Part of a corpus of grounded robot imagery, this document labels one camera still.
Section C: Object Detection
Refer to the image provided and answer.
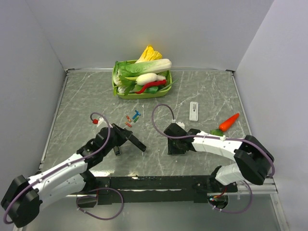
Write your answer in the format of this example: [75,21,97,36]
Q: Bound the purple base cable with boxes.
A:
[76,187,124,220]
[208,180,253,215]

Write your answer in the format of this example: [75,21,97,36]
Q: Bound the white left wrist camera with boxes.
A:
[92,117,112,129]

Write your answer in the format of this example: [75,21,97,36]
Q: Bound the long green napa cabbage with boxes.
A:
[119,59,172,77]

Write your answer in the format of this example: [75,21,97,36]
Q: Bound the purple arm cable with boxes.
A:
[151,103,276,179]
[2,112,112,224]

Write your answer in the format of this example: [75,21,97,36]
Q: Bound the yellow toy cabbage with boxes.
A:
[136,45,162,63]

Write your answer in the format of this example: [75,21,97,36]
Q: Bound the orange toy carrot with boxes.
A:
[210,113,240,137]

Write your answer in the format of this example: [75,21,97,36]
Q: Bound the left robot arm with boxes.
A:
[0,124,146,228]

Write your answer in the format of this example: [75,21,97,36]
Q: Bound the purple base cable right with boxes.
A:
[208,180,253,215]

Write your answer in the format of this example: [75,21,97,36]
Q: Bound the green plastic tray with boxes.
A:
[112,60,172,100]

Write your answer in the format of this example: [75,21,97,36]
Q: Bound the white battery cover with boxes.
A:
[189,102,199,122]

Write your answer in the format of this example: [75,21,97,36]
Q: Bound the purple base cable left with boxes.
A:
[76,187,124,220]

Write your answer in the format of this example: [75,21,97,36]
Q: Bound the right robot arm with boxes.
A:
[164,123,274,192]

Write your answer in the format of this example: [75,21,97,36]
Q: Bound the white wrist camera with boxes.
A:
[172,119,185,129]
[92,117,112,129]

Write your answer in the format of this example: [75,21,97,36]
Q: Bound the green parsley sprig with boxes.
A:
[112,76,137,95]

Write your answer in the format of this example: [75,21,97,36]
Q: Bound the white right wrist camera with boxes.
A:
[172,119,185,129]

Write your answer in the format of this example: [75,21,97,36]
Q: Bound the small green bok choy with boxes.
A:
[112,61,129,86]

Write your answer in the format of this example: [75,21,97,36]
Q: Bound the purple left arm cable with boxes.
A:
[2,112,112,224]

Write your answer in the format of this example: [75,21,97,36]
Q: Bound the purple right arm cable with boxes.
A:
[151,103,276,179]

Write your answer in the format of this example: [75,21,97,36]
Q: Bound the red chili pepper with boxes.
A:
[135,79,167,94]

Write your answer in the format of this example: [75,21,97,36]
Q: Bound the white toy radish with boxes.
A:
[135,73,166,86]

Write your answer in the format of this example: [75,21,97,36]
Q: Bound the black base bar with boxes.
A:
[78,175,238,205]

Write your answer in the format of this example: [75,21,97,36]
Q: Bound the black remote control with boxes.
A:
[128,134,146,152]

